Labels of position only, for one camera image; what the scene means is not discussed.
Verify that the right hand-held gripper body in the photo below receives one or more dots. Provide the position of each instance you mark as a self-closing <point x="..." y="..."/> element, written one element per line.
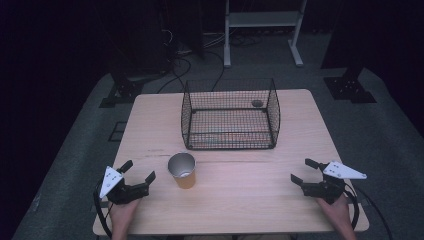
<point x="325" y="190"/>

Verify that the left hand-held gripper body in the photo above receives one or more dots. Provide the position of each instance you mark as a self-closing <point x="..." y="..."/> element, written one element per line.
<point x="128" y="192"/>

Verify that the orange paper cup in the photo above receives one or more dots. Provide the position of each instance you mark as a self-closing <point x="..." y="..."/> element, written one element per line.
<point x="183" y="176"/>

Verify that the person's left hand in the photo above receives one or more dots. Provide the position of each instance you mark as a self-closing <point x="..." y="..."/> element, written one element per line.
<point x="121" y="215"/>

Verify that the person's right hand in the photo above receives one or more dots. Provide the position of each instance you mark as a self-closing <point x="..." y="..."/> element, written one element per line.
<point x="339" y="213"/>

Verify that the black stand base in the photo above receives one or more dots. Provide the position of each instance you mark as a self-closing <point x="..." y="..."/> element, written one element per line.
<point x="350" y="88"/>
<point x="125" y="90"/>

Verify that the small dark round object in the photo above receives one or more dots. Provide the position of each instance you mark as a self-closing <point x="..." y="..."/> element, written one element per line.
<point x="257" y="103"/>

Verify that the black square floor frame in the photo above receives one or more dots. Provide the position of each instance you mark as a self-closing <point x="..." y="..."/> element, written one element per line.
<point x="117" y="131"/>

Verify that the white metal stand frame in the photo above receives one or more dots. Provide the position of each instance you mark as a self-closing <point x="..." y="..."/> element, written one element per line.
<point x="263" y="19"/>

